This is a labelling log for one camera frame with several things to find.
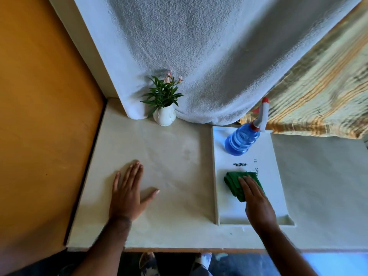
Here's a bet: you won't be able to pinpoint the person's right hand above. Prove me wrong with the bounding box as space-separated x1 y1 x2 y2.
238 175 279 232

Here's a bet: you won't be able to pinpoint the white terry towel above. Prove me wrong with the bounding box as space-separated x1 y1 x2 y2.
73 0 364 126

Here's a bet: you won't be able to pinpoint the white rectangular tray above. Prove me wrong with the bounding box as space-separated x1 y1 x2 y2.
212 126 295 227

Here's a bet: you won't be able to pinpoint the blue spray bottle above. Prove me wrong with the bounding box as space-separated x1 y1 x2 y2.
224 97 270 157

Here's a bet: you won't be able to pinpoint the person's left forearm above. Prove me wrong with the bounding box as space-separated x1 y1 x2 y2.
70 217 133 276

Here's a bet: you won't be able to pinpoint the white ceramic vase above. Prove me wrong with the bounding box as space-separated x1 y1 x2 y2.
152 104 177 127

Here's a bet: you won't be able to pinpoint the person's right forearm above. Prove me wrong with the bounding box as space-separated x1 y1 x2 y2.
254 223 318 276

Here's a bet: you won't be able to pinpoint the striped yellow green cloth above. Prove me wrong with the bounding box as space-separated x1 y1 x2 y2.
238 0 368 140

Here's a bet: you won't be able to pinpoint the green cleaning cloth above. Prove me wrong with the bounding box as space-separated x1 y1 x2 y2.
224 171 265 203

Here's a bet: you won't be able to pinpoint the person's patterned trousers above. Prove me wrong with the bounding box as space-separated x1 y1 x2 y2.
139 252 214 276

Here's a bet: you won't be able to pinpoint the green plant with pink flowers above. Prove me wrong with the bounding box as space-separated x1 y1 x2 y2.
140 71 184 117

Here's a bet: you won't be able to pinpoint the person's left hand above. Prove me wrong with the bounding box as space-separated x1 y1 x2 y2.
109 160 160 222

